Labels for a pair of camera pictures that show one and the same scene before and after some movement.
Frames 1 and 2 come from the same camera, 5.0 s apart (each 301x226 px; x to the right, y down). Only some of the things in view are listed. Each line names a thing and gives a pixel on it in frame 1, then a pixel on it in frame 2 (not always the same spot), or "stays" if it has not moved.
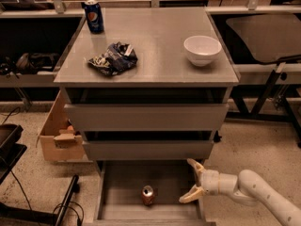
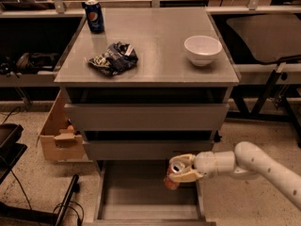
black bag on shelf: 30,63 stays
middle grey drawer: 149,150 stays
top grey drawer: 148,117 stays
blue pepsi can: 94,16 stays
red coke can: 148,195 to 174,167
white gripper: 211,182 to 204,164
